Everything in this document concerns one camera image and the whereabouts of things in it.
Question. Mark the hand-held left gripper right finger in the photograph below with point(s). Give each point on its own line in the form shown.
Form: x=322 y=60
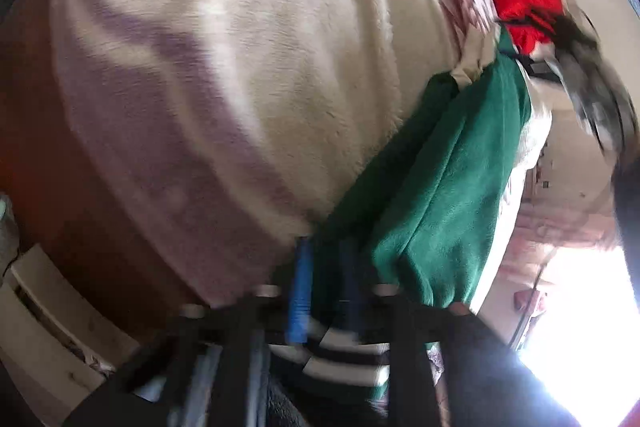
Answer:
x=356 y=292

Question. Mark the white fluffy garment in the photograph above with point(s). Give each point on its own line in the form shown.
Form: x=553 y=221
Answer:
x=532 y=132

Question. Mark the green and cream varsity jacket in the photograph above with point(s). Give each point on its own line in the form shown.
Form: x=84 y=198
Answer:
x=450 y=187

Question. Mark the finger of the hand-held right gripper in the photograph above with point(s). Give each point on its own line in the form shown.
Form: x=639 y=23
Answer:
x=530 y=21
x=540 y=71

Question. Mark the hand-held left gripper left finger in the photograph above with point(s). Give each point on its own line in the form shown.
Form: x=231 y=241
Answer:
x=299 y=297

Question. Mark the floral plush blanket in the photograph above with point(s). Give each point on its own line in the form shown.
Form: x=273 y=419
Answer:
x=225 y=57

